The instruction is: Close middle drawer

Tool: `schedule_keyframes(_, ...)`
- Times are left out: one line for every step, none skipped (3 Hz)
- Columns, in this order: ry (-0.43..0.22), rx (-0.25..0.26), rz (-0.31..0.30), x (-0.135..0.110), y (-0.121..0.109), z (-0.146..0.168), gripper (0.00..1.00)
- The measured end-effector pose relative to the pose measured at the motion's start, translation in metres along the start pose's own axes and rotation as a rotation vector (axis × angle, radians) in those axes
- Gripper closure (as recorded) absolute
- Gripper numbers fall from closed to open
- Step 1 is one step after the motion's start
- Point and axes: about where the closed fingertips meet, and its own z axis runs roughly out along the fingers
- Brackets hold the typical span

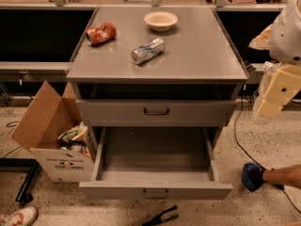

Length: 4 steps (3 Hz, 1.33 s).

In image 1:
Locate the crushed silver soda can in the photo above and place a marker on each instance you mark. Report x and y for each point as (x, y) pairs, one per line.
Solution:
(148, 51)

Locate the grey drawer cabinet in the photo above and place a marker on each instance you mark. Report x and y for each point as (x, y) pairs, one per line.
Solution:
(198, 62)

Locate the white orange sneaker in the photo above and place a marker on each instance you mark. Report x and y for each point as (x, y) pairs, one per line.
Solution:
(22, 217)

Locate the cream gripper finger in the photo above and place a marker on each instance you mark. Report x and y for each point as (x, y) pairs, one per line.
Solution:
(277, 89)

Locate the white paper bowl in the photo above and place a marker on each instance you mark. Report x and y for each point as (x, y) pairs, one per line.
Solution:
(160, 21)

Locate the person's bare leg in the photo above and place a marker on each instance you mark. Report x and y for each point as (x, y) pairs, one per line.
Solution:
(290, 176)

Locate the grey drawer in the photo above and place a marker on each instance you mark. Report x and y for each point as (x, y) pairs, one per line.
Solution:
(155, 113)
(155, 163)

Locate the crushed orange soda can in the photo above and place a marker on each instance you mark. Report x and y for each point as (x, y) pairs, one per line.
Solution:
(100, 33)

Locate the cardboard box with trash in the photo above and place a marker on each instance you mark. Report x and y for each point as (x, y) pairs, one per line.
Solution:
(51, 129)

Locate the black metal stand leg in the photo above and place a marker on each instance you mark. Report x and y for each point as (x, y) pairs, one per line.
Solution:
(27, 166)

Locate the grey top drawer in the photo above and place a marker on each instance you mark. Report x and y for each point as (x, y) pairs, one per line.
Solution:
(155, 113)

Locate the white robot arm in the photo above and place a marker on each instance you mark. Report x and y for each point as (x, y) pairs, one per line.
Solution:
(285, 39)

